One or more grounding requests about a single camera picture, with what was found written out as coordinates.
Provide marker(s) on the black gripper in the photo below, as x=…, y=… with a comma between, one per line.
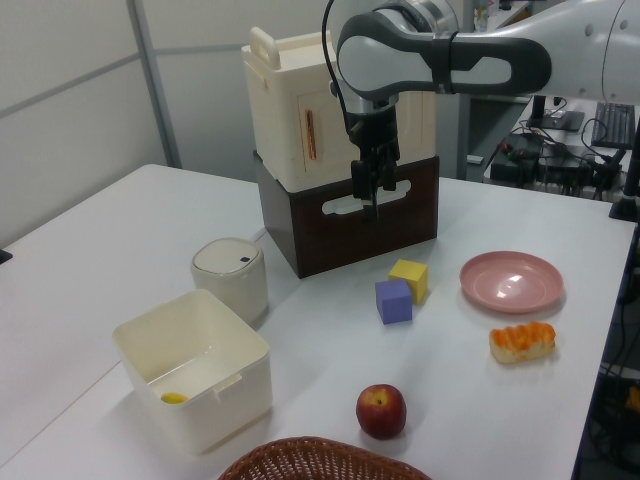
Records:
x=374, y=129

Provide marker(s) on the white grey Franka robot arm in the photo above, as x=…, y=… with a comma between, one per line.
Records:
x=450, y=55

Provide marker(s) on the white open plastic container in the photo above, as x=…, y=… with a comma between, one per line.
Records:
x=195, y=370

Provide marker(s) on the yellow fruit piece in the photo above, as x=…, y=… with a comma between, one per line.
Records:
x=173, y=398

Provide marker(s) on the dark brown wooden box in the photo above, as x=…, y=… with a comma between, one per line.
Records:
x=350, y=220

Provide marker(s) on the cream toy kitchen cabinet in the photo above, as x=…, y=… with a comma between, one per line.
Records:
x=320, y=105

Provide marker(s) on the yellow foam cube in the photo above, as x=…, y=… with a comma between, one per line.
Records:
x=411, y=277

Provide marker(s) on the purple foam cube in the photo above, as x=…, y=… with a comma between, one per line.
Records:
x=394, y=302

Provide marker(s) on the pink plastic plate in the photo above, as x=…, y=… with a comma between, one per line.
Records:
x=511, y=282

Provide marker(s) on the small white lidded bin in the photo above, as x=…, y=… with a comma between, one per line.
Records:
x=231, y=277

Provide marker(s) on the black monitor stand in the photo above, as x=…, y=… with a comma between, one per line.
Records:
x=550, y=117

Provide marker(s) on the orange topped bread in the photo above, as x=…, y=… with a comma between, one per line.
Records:
x=522, y=342

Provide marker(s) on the red apple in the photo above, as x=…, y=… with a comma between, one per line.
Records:
x=381, y=411

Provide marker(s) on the black keyboard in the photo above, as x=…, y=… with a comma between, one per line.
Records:
x=613, y=125

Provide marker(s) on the brown wicker basket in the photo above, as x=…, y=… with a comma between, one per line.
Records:
x=320, y=460

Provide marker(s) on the black object at table edge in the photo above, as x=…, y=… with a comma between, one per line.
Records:
x=5, y=257

